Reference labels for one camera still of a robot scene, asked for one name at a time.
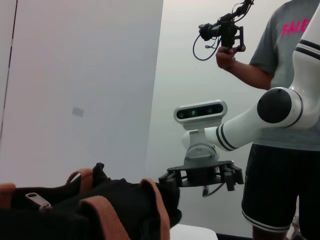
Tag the black handheld camera rig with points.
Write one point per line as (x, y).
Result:
(228, 32)

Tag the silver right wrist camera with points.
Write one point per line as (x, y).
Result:
(200, 112)

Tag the person's right forearm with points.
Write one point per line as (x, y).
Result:
(250, 75)

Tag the person in grey shirt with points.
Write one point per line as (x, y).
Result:
(280, 50)

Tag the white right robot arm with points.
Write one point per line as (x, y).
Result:
(240, 132)

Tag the person's right hand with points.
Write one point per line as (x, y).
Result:
(225, 58)

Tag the silver zipper pull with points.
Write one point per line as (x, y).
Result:
(35, 198)

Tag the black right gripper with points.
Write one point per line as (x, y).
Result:
(200, 175)

